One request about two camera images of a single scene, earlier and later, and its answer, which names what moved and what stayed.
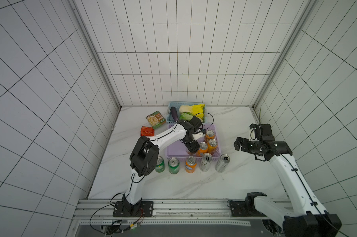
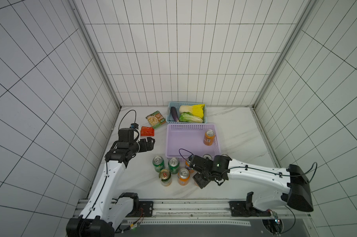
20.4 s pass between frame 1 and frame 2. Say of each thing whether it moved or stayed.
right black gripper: moved
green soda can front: stayed
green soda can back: stayed
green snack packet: stayed
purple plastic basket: stayed
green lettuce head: stayed
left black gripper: moved
